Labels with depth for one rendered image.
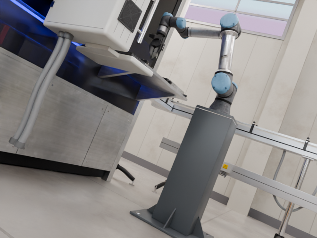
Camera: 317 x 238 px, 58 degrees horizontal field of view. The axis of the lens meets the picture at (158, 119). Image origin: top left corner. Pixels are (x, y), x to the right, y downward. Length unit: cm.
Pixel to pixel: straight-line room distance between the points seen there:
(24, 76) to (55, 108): 29
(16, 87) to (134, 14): 76
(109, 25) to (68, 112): 83
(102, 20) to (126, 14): 11
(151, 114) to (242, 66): 173
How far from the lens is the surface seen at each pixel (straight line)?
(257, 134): 285
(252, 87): 482
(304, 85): 483
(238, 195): 437
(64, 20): 156
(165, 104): 304
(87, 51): 168
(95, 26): 136
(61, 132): 199
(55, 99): 189
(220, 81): 182
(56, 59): 156
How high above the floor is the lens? 46
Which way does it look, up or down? 5 degrees up
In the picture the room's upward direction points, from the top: 22 degrees clockwise
